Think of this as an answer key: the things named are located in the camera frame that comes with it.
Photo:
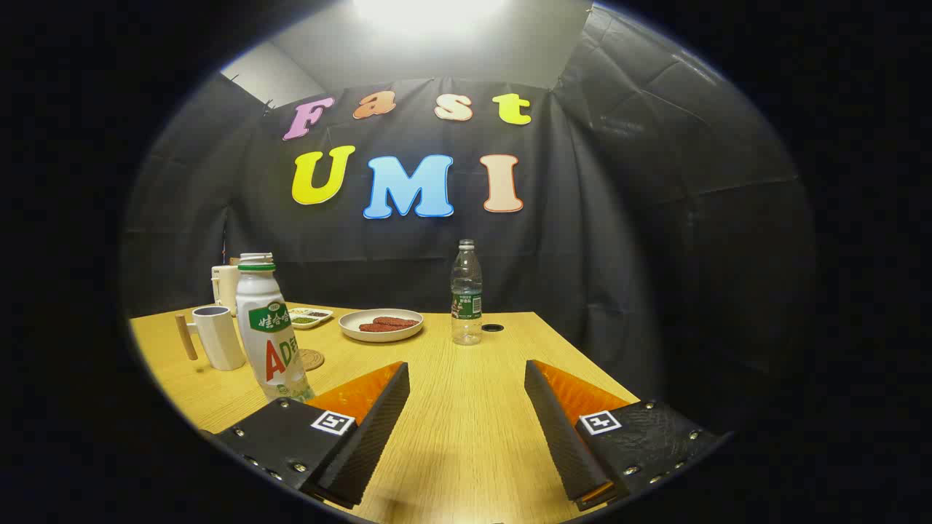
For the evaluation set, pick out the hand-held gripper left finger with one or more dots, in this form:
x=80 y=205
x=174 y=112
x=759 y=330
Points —
x=375 y=429

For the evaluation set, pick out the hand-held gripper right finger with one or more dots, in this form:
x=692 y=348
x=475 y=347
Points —
x=557 y=429

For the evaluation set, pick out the round cork coaster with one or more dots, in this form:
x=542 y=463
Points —
x=314 y=360

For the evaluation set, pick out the white juice bottle green label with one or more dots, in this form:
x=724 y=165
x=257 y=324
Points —
x=266 y=335

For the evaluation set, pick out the clear plastic water bottle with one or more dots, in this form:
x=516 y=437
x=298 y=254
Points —
x=466 y=291

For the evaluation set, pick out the wooden table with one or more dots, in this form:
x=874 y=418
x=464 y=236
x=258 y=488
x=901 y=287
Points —
x=466 y=407

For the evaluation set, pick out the red-brown meat patty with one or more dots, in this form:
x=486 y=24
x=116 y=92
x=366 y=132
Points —
x=378 y=328
x=397 y=320

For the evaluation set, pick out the white round plate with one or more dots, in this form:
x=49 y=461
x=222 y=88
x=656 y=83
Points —
x=353 y=324

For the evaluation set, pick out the white divided bean dish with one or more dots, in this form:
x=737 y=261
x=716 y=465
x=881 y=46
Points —
x=309 y=318

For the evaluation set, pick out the black backdrop cloth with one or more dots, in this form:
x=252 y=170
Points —
x=582 y=255

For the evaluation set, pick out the cream toaster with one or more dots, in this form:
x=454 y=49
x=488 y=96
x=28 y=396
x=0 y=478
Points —
x=224 y=287

